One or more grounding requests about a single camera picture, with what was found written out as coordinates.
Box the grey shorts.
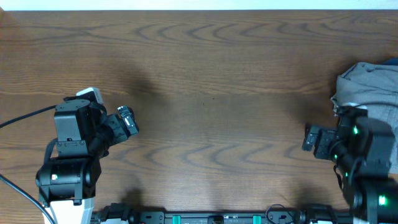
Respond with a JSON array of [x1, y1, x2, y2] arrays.
[[330, 62, 398, 174]]

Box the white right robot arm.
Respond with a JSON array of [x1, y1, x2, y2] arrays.
[[302, 105, 397, 223]]

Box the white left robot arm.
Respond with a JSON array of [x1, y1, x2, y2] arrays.
[[36, 96, 139, 223]]

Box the folded blue garment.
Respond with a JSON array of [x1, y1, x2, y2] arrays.
[[386, 58, 398, 66]]

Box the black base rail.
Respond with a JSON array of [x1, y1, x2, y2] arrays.
[[88, 203, 357, 224]]

